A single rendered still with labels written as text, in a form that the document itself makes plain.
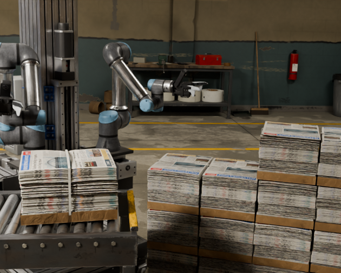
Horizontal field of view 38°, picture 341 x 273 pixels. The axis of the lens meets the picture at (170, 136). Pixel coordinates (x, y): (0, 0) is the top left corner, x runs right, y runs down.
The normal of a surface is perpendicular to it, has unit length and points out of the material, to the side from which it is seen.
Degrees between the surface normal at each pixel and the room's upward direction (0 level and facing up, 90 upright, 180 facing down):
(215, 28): 90
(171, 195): 91
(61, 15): 90
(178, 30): 90
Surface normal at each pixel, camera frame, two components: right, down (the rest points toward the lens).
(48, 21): 0.68, 0.18
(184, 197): -0.27, 0.22
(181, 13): 0.11, 0.22
